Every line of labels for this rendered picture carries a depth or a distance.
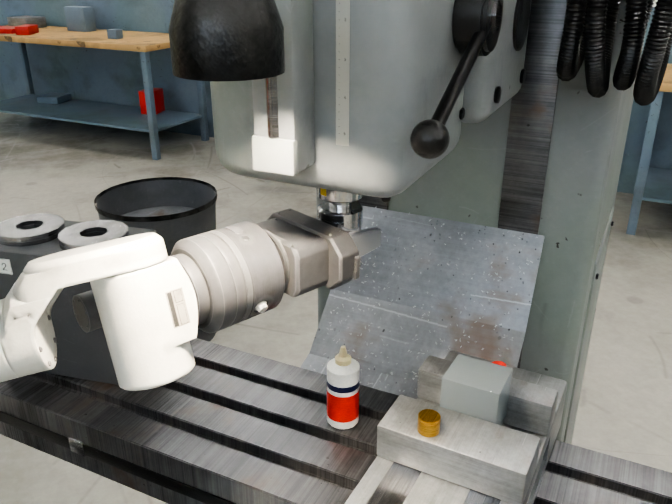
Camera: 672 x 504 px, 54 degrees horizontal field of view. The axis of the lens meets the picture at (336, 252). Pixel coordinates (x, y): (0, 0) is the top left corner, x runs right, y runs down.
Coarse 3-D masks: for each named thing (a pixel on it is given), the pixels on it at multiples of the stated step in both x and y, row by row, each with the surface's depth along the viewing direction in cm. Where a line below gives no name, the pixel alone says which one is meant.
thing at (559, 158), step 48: (624, 0) 83; (528, 48) 90; (528, 96) 92; (576, 96) 90; (624, 96) 97; (480, 144) 98; (528, 144) 94; (576, 144) 92; (624, 144) 130; (432, 192) 104; (480, 192) 101; (528, 192) 97; (576, 192) 94; (576, 240) 97; (576, 288) 100; (528, 336) 106; (576, 336) 103; (576, 384) 119
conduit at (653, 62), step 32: (576, 0) 70; (608, 0) 68; (640, 0) 67; (576, 32) 71; (608, 32) 82; (640, 32) 68; (576, 64) 75; (608, 64) 81; (640, 64) 70; (640, 96) 72
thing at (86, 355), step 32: (0, 224) 92; (32, 224) 93; (64, 224) 93; (96, 224) 92; (0, 256) 87; (32, 256) 86; (0, 288) 89; (64, 288) 87; (64, 320) 89; (64, 352) 91; (96, 352) 90
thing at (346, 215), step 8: (320, 208) 68; (328, 208) 68; (352, 208) 68; (360, 208) 68; (320, 216) 68; (328, 216) 67; (336, 216) 67; (344, 216) 67; (352, 216) 67; (360, 216) 68
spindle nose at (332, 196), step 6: (318, 192) 67; (330, 192) 66; (336, 192) 66; (342, 192) 66; (324, 198) 67; (330, 198) 66; (336, 198) 66; (342, 198) 66; (348, 198) 66; (354, 198) 66; (360, 198) 67
